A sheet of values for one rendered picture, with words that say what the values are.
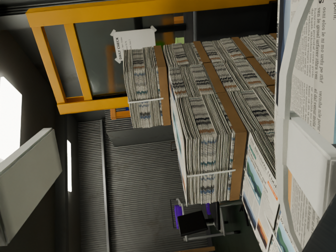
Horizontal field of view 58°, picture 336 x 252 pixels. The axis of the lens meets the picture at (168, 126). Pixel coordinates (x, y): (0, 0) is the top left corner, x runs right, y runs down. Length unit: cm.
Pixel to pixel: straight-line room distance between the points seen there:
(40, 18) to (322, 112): 197
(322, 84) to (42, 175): 18
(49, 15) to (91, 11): 26
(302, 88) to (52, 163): 19
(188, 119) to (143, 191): 738
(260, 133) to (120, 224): 754
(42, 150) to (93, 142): 887
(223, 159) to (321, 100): 98
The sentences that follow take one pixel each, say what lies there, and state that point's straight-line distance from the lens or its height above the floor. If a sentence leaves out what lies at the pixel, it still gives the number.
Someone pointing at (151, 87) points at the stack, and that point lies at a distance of 163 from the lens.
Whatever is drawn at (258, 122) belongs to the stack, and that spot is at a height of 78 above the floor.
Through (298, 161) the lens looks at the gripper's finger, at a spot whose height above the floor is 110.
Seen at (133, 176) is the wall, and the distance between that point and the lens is 860.
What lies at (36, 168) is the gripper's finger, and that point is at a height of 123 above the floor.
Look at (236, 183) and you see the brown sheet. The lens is 130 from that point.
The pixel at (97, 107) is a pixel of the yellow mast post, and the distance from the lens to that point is 233.
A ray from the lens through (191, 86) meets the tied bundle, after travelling 140.
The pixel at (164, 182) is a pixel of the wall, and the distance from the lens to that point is 852.
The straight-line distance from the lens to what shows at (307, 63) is 25.
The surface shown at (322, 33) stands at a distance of 23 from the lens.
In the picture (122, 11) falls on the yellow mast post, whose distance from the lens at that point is 202.
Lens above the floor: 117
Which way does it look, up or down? 3 degrees down
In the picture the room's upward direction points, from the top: 97 degrees counter-clockwise
